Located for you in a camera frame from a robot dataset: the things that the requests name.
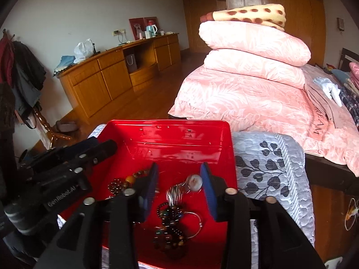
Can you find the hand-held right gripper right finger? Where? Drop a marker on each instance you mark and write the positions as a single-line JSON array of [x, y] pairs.
[[209, 190]]

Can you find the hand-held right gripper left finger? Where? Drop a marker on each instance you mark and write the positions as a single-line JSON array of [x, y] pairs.
[[150, 185]]

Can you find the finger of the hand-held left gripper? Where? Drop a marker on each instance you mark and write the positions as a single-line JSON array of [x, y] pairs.
[[84, 144], [98, 152]]

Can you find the metal band wristwatch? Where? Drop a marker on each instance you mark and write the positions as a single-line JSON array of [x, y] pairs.
[[192, 182]]

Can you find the red tin box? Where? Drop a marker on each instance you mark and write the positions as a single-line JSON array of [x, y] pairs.
[[174, 145]]

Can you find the brown slippers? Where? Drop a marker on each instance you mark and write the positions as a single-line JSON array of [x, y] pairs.
[[66, 126]]

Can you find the wooden coat rack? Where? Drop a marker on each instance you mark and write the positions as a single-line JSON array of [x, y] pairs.
[[47, 126]]

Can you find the wooden sideboard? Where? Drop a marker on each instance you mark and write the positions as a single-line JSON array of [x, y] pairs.
[[89, 84]]

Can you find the blue cloth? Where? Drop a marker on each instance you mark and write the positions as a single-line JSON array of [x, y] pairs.
[[66, 63]]

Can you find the pink duvet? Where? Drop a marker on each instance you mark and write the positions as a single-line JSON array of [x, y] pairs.
[[238, 103]]

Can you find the hanging dark clothes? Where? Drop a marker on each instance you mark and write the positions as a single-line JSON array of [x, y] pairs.
[[25, 72]]

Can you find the grey gift bag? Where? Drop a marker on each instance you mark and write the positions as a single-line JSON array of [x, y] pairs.
[[131, 64]]

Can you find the white plastic bag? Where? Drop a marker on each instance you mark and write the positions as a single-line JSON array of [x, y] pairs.
[[83, 51]]

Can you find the folded pink quilt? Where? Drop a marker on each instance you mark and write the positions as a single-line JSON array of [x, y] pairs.
[[252, 68], [252, 42]]

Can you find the teal electric kettle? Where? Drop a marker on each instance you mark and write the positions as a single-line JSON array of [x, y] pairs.
[[151, 29]]

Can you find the taupe lettered cloth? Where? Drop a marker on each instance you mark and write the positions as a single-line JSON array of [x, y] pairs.
[[319, 109]]

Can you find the plaid cloth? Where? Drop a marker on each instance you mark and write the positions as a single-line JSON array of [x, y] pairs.
[[350, 106]]

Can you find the spotted yellow blanket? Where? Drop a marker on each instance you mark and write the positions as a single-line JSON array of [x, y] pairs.
[[252, 15]]

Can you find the folded pink cloth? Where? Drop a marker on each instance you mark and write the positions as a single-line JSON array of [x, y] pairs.
[[354, 74]]

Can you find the wall socket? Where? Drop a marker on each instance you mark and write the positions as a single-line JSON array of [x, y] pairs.
[[118, 32]]

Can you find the dark bed frame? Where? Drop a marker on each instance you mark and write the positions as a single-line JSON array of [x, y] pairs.
[[328, 171]]

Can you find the red photo frame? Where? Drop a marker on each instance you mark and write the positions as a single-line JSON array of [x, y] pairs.
[[136, 28], [153, 21]]

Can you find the wall switch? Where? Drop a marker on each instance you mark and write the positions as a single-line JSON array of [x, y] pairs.
[[340, 23]]

